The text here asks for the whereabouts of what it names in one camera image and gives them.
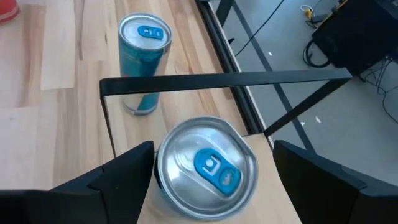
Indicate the black floor box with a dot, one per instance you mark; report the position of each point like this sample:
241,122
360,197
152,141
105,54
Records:
357,34

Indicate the red Fanta soda can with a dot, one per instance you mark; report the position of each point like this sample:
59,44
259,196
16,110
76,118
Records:
7,9

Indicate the black aluminium rig frame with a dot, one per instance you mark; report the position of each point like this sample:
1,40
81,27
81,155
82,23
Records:
228,65

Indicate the blue silver Red Bull can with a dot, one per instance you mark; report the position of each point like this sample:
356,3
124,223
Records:
205,168
140,56

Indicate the yellow white floor plug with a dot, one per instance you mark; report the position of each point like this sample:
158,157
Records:
308,12

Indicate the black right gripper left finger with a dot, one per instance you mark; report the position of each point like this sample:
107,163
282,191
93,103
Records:
93,202

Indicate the wooden shelf with black frame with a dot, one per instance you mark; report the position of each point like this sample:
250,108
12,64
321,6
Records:
217,81

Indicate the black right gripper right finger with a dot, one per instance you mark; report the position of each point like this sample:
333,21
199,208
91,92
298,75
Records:
326,199

